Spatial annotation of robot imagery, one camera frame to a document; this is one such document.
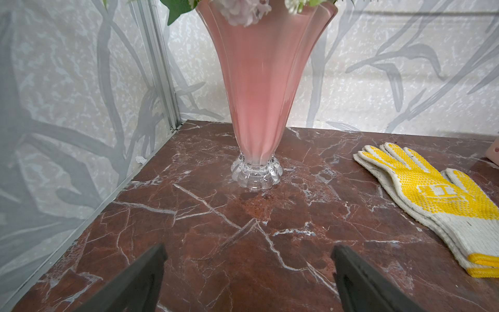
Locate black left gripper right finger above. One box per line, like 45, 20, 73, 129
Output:
331, 244, 423, 312

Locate pink glass vase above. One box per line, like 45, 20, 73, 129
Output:
196, 1, 338, 191

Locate green and lilac flower bouquet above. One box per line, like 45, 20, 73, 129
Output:
102, 0, 340, 28

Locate yellow white work gloves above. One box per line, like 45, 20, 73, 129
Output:
353, 142, 498, 278

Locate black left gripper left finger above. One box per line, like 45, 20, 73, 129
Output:
76, 243, 168, 311

